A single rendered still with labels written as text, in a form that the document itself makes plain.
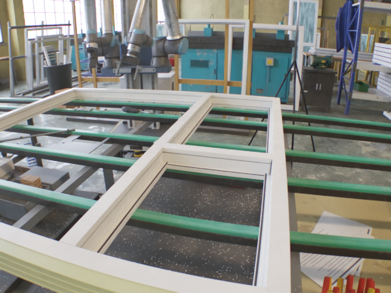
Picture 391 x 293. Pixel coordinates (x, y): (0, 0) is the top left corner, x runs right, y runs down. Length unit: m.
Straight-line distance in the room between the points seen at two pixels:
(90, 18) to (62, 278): 2.38
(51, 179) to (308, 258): 1.14
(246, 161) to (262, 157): 0.06
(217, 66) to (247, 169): 4.52
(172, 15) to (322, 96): 3.44
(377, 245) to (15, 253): 0.82
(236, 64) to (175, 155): 4.42
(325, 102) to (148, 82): 3.32
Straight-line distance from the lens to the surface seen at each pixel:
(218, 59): 5.36
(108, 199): 0.73
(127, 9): 2.89
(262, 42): 5.22
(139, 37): 2.07
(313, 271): 0.98
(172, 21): 2.47
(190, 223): 0.74
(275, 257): 0.57
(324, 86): 5.19
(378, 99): 5.50
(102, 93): 2.07
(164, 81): 3.01
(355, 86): 5.72
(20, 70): 10.46
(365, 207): 1.37
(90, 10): 2.71
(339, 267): 1.02
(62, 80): 5.93
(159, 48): 2.61
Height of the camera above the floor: 1.33
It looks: 23 degrees down
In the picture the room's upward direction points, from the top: straight up
